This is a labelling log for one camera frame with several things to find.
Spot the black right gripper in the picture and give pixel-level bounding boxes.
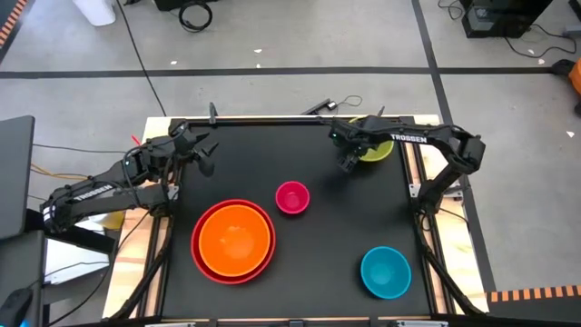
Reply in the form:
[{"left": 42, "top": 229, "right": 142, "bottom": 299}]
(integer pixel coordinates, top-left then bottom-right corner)
[{"left": 330, "top": 115, "right": 385, "bottom": 174}]

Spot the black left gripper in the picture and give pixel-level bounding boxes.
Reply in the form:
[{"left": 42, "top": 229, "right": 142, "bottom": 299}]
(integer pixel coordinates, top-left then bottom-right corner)
[{"left": 159, "top": 121, "right": 221, "bottom": 178}]

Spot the yellow-green bowl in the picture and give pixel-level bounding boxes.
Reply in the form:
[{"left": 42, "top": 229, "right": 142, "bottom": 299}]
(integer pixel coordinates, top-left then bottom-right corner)
[{"left": 347, "top": 116, "right": 395, "bottom": 164}]

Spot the small pink bowl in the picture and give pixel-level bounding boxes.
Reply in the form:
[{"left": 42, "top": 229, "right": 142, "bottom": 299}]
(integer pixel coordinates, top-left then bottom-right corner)
[{"left": 274, "top": 180, "right": 311, "bottom": 215}]

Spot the large orange bowl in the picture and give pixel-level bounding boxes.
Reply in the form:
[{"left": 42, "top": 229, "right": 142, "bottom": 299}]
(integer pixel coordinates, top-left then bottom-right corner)
[{"left": 198, "top": 203, "right": 272, "bottom": 278}]

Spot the black table mat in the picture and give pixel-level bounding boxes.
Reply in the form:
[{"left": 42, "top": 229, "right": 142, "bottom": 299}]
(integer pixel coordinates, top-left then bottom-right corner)
[{"left": 161, "top": 123, "right": 432, "bottom": 320}]

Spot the large red bowl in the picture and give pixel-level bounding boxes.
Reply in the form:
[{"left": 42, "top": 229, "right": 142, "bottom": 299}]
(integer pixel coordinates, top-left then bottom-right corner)
[{"left": 190, "top": 198, "right": 277, "bottom": 286}]

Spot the teal bowl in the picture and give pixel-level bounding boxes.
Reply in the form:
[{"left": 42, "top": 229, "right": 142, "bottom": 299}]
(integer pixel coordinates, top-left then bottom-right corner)
[{"left": 359, "top": 245, "right": 413, "bottom": 301}]

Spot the white cylindrical container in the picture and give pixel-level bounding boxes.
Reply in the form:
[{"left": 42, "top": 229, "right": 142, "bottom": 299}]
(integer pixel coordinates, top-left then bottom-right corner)
[{"left": 72, "top": 0, "right": 117, "bottom": 27}]

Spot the dark computer monitor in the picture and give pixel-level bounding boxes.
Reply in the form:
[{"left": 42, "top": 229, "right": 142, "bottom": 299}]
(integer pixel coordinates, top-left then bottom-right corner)
[{"left": 0, "top": 114, "right": 36, "bottom": 241}]

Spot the black equipment box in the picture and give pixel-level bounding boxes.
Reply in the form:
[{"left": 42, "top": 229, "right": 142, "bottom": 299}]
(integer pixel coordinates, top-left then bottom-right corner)
[{"left": 459, "top": 0, "right": 556, "bottom": 40}]

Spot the orange round object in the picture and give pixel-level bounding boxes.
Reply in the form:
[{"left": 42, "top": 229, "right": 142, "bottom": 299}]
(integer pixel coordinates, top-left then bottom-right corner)
[{"left": 567, "top": 58, "right": 581, "bottom": 96}]

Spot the black computer mouse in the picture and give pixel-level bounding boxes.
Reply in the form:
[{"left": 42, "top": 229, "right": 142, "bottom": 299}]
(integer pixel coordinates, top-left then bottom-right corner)
[{"left": 0, "top": 287, "right": 34, "bottom": 327}]

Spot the long black floor cable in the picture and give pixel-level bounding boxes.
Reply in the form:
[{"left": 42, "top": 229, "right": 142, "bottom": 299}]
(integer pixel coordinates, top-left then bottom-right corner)
[{"left": 114, "top": 0, "right": 168, "bottom": 117}]

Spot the coiled black cable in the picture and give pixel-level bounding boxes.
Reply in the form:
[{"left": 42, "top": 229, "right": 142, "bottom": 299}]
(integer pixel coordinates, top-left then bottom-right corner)
[{"left": 177, "top": 0, "right": 214, "bottom": 34}]

